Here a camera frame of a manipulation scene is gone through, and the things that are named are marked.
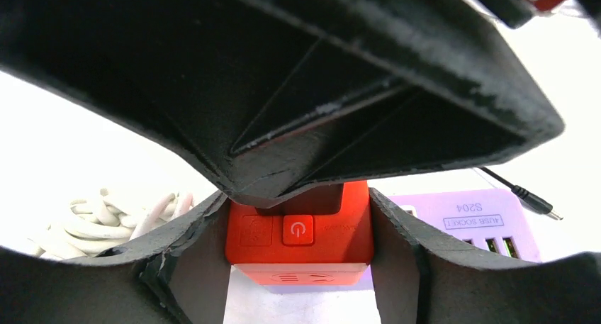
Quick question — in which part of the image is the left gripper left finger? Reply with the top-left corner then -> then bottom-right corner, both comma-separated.
1,192 -> 230,323

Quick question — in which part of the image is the purple power strip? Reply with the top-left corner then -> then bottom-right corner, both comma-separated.
267,188 -> 541,297

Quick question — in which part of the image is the black plug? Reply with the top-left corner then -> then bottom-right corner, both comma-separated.
256,167 -> 563,220

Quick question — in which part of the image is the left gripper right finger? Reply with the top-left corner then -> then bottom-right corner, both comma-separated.
369,189 -> 600,323

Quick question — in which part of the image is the white coiled cord at back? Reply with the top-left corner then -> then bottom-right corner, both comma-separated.
28,187 -> 196,262

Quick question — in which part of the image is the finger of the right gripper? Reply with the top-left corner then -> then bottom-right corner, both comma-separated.
1,0 -> 564,208

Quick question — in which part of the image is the red cube socket adapter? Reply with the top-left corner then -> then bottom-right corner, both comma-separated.
225,181 -> 374,286

